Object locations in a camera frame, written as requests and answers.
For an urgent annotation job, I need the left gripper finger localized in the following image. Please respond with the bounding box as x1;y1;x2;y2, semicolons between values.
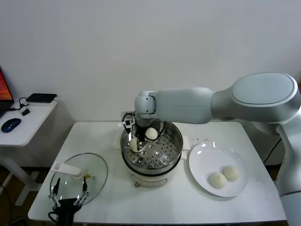
73;176;90;206
48;178;62;208

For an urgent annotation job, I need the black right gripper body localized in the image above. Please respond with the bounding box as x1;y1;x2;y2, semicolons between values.
134;121;149;142

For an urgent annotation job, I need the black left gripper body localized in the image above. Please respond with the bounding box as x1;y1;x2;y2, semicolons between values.
55;198;83;210

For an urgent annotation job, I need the white steamed baozi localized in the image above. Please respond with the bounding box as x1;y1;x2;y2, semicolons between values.
209;172;228;190
222;165;241;182
144;127;158;141
130;137;142;153

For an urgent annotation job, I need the steel perforated steamer basket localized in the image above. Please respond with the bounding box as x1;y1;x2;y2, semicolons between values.
120;120;183;170

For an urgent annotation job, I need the cream electric cooker pot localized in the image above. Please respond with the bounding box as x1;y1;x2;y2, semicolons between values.
114;135;190;188

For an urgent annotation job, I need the white round plate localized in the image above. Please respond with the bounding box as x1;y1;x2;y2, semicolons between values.
188;141;249;198

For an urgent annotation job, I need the white side desk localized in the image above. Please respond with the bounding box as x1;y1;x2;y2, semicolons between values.
0;100;58;207

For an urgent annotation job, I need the blue computer mouse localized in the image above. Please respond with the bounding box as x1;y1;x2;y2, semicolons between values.
0;118;22;133

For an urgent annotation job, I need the black external drive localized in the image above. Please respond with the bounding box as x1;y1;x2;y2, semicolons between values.
25;93;57;104

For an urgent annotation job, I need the laptop with red screen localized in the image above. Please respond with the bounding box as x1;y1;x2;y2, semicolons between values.
0;67;15;118

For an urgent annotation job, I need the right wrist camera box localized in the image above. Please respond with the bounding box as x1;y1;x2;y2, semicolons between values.
118;112;136;130

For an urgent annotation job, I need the glass lid with white handle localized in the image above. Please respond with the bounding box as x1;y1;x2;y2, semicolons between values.
49;153;109;205

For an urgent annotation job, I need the black floor cable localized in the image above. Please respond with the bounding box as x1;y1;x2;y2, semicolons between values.
0;182;13;224

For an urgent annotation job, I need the black thin desk cable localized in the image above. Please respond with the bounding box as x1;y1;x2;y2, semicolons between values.
9;97;32;113

